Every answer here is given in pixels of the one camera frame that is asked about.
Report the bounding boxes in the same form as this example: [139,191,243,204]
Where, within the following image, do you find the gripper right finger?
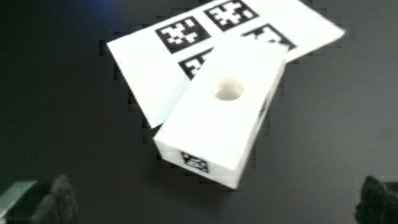
[355,176,398,224]

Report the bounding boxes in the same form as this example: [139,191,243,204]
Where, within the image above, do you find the white base sheet with tags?
[107,0,345,126]

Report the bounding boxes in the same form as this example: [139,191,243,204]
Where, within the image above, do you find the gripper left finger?
[0,175,80,224]

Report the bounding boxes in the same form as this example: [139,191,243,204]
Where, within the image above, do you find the white cabinet top block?
[155,37,288,189]

